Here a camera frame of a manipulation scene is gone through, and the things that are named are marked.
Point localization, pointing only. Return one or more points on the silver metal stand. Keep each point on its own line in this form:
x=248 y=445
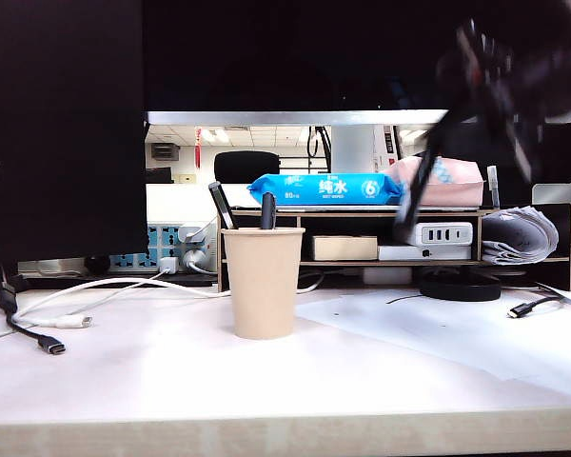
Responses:
x=552 y=192

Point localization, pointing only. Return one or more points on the blue wet wipes pack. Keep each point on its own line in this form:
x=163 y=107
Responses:
x=323 y=189

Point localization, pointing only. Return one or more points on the monitor with silver chin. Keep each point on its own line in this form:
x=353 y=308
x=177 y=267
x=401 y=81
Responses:
x=290 y=57

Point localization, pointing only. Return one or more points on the white and blue power strip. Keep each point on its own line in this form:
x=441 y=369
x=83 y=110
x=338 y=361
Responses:
x=171 y=238

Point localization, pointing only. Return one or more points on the pink tissue pack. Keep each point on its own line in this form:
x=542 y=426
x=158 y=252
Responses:
x=457 y=183

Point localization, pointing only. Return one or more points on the black marker with flat cap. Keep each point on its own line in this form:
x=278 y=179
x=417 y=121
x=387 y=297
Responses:
x=222 y=207

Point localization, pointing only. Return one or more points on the black marker with round cap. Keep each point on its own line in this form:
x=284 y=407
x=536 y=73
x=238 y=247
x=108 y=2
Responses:
x=269 y=212

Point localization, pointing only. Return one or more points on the white square plug adapter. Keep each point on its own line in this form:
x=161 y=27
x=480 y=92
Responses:
x=168 y=265

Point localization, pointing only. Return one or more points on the beige flat box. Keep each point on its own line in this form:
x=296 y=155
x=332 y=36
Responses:
x=345 y=248

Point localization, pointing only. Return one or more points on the white multiport charger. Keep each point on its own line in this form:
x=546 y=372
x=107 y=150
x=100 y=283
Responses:
x=445 y=234

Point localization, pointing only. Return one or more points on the white flat box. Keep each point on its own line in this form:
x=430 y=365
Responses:
x=423 y=252

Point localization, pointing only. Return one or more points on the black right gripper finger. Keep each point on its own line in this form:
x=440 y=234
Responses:
x=421 y=176
x=523 y=152

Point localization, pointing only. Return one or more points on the black office chair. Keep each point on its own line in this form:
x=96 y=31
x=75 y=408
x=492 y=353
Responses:
x=245 y=166

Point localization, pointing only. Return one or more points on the red hanging ornament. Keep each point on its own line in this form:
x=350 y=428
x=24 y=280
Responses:
x=198 y=147

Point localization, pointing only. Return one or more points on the black round base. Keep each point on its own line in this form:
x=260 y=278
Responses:
x=459 y=286

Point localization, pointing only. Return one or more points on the large black monitor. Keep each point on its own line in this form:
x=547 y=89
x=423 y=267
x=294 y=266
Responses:
x=57 y=143

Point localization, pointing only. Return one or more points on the white round plug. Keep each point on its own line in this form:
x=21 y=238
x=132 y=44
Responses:
x=193 y=257

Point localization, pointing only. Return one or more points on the wooden desk shelf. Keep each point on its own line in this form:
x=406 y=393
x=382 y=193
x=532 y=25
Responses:
x=352 y=213

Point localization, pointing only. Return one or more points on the beige paper cup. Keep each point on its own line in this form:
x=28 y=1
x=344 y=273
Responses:
x=264 y=285

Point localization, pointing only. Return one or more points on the small white stick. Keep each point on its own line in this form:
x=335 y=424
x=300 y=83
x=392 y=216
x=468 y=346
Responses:
x=492 y=183

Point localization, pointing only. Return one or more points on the folded stack of papers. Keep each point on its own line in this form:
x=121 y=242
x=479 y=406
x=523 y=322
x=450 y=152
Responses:
x=518 y=235

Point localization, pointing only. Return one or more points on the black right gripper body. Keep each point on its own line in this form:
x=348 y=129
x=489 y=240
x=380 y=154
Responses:
x=495 y=66

